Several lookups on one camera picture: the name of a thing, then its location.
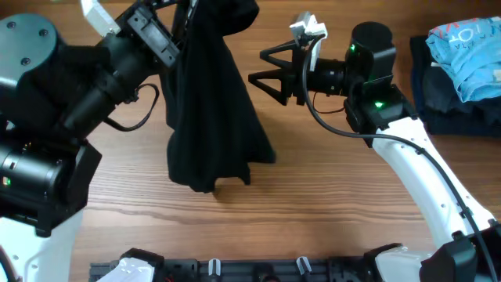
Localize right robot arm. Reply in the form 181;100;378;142
248;16;500;281

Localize light blue printed shirt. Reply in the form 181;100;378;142
426;16;500;103

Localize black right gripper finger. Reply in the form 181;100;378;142
259;40;297;67
248;69;294;106

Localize dark navy folded clothes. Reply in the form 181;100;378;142
409;35;500;138

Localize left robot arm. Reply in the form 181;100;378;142
1;1;179;281

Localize black t-shirt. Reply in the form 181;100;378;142
160;0;276;193

